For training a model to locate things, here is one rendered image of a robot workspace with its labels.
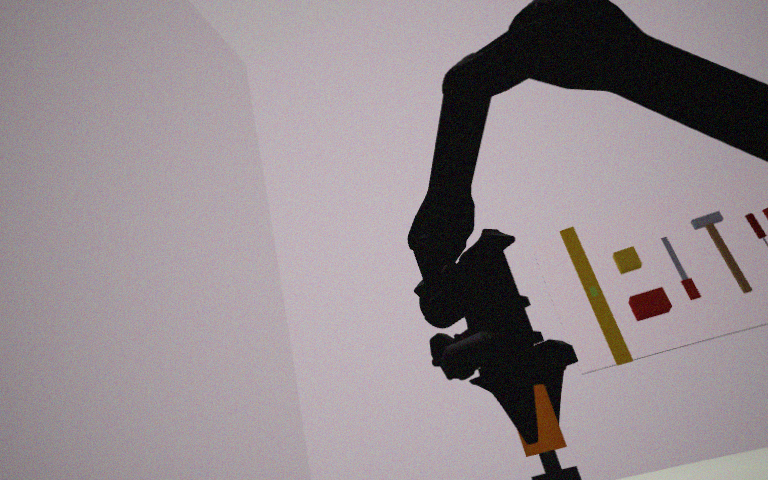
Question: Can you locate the orange knob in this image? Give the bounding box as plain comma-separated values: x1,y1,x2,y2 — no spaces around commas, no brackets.
517,384,567,457

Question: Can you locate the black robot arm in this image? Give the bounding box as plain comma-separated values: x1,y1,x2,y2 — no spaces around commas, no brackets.
408,0,768,328

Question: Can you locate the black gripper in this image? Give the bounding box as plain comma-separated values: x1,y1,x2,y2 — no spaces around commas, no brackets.
441,285,578,445

